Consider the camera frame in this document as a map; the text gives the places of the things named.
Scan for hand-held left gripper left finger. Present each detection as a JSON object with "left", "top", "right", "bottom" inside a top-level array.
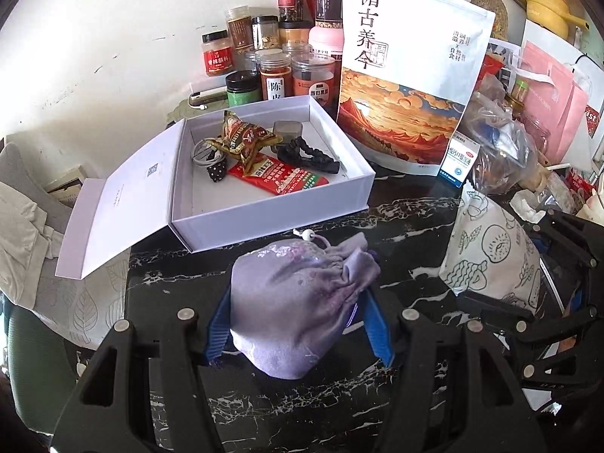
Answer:
[{"left": 49, "top": 293, "right": 237, "bottom": 453}]

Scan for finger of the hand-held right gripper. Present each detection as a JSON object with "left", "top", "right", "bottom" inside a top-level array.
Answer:
[
  {"left": 458, "top": 290, "right": 602, "bottom": 381},
  {"left": 535, "top": 210, "right": 604, "bottom": 274}
]

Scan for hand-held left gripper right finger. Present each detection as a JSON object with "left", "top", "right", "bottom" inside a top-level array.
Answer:
[{"left": 361, "top": 293, "right": 553, "bottom": 453}]

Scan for white fruit-print packet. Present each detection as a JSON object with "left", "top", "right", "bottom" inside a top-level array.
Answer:
[{"left": 439, "top": 182, "right": 541, "bottom": 315}]

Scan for purple drawstring pouch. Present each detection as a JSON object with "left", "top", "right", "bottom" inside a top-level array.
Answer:
[{"left": 229, "top": 229, "right": 382, "bottom": 381}]

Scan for white gift box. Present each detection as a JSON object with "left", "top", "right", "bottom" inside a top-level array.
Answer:
[{"left": 55, "top": 94, "right": 377, "bottom": 280}]

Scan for red snack packet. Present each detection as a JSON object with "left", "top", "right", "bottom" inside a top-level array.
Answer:
[{"left": 228, "top": 156, "right": 330, "bottom": 197}]

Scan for white charging cable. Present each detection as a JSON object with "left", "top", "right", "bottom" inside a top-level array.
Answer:
[{"left": 191, "top": 139, "right": 222, "bottom": 167}]

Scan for black claw hair clip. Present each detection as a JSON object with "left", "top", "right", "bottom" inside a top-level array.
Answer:
[{"left": 275, "top": 136, "right": 341, "bottom": 176}]

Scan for gold snack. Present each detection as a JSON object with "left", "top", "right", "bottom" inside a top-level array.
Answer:
[{"left": 203, "top": 109, "right": 284, "bottom": 177}]

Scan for smoky clear plastic cup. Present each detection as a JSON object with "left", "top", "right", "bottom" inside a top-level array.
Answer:
[{"left": 273, "top": 120, "right": 305, "bottom": 145}]

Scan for white crumpled tissue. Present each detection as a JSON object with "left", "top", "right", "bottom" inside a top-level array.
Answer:
[{"left": 510, "top": 189, "right": 549, "bottom": 223}]

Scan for clear plastic bag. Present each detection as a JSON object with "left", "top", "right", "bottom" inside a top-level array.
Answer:
[{"left": 460, "top": 92, "right": 539, "bottom": 195}]

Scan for small white medicine box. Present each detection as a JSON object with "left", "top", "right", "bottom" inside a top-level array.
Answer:
[{"left": 439, "top": 134, "right": 481, "bottom": 190}]

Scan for grey cushioned chair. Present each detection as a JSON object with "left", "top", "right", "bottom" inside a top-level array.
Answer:
[{"left": 0, "top": 139, "right": 135, "bottom": 352}]

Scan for pink paper bag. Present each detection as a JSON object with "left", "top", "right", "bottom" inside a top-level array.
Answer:
[{"left": 519, "top": 40, "right": 593, "bottom": 162}]

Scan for printed paper sheets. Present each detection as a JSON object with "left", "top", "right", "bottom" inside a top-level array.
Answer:
[{"left": 488, "top": 38, "right": 522, "bottom": 72}]

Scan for grey cloth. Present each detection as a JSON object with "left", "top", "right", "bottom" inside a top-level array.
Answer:
[{"left": 0, "top": 182, "right": 67, "bottom": 310}]

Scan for green silicone mat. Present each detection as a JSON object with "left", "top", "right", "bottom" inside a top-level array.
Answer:
[{"left": 165, "top": 99, "right": 208, "bottom": 126}]

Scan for yellow pot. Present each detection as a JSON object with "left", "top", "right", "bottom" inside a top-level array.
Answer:
[{"left": 525, "top": 0, "right": 590, "bottom": 42}]

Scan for woven straw trivet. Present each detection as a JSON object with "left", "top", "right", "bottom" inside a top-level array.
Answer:
[{"left": 470, "top": 0, "right": 508, "bottom": 41}]

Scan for green-label black jar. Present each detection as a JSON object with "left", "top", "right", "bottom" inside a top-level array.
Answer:
[{"left": 225, "top": 71, "right": 261, "bottom": 107}]

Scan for orange powder clear-lid jar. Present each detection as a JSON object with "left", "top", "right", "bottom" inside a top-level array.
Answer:
[{"left": 291, "top": 55, "right": 337, "bottom": 105}]

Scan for orange peel jar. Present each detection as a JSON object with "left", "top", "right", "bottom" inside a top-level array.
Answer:
[{"left": 259, "top": 52, "right": 293, "bottom": 102}]

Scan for large white stand-up pouch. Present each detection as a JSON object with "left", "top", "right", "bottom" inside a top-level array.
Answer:
[{"left": 336, "top": 0, "right": 496, "bottom": 178}]

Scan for red-label spice jar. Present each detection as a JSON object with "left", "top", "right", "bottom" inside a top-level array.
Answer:
[{"left": 202, "top": 29, "right": 235, "bottom": 77}]

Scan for pink canister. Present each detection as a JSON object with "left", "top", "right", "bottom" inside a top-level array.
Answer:
[{"left": 308, "top": 26, "right": 344, "bottom": 62}]

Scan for brown-label clear jar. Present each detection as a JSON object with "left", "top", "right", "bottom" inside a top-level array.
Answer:
[{"left": 225, "top": 6, "right": 256, "bottom": 52}]

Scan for black-lid jar with slices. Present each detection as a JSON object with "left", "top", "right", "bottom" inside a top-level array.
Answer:
[{"left": 251, "top": 15, "right": 280, "bottom": 50}]

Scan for orange jar black lid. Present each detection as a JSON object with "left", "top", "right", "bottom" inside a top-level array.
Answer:
[{"left": 278, "top": 20, "right": 314, "bottom": 48}]

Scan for tall dark-label jar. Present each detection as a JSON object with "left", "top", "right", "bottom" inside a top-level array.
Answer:
[{"left": 314, "top": 0, "right": 343, "bottom": 31}]

